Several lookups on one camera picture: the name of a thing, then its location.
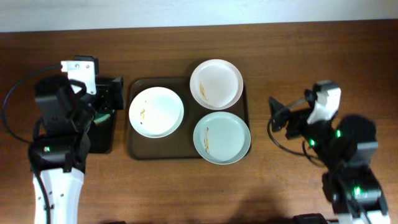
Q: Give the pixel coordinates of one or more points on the white plate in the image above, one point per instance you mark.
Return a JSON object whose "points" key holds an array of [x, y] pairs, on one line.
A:
{"points": [[216, 84], [156, 112]]}

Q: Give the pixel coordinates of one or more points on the small black tray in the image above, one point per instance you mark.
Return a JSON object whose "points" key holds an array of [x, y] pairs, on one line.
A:
{"points": [[101, 136]]}

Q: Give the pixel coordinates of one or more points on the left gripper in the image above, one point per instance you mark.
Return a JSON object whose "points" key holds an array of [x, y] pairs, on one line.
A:
{"points": [[117, 92]]}

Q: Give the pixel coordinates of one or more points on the green yellow sponge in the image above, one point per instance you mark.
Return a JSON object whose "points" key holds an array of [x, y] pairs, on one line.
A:
{"points": [[101, 118]]}

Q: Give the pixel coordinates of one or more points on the white plate top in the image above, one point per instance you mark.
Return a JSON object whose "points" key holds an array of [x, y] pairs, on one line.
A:
{"points": [[216, 84]]}

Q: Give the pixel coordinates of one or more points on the light blue plate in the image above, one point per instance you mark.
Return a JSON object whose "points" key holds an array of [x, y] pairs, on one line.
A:
{"points": [[222, 138]]}

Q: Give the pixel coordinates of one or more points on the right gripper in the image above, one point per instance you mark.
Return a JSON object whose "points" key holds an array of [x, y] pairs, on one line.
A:
{"points": [[278, 114]]}

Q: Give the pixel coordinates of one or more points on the brown serving tray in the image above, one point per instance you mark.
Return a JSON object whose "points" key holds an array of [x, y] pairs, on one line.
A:
{"points": [[179, 144]]}

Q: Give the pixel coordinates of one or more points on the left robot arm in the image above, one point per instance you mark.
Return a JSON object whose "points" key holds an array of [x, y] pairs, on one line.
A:
{"points": [[75, 122]]}

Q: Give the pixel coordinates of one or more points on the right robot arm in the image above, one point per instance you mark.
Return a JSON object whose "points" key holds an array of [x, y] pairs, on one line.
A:
{"points": [[349, 184]]}

